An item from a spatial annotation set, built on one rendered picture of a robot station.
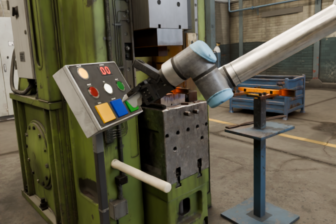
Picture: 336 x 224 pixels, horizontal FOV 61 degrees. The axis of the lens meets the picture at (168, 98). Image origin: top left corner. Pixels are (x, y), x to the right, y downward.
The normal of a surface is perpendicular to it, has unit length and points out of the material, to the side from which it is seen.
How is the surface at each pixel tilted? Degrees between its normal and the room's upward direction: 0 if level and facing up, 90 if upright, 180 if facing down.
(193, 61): 95
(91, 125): 90
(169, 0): 90
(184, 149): 90
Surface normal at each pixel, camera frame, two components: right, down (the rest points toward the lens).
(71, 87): -0.38, 0.16
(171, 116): 0.68, 0.08
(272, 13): -0.79, 0.13
